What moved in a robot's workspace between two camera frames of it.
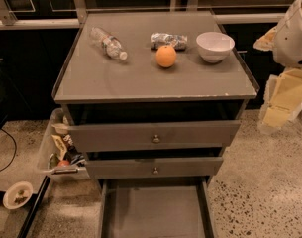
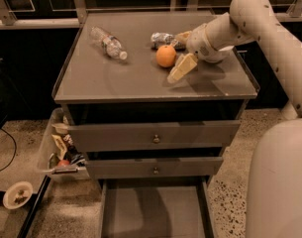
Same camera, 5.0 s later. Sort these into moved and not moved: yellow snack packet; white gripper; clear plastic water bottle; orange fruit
Moved: white gripper
Not moved: clear plastic water bottle; orange fruit; yellow snack packet
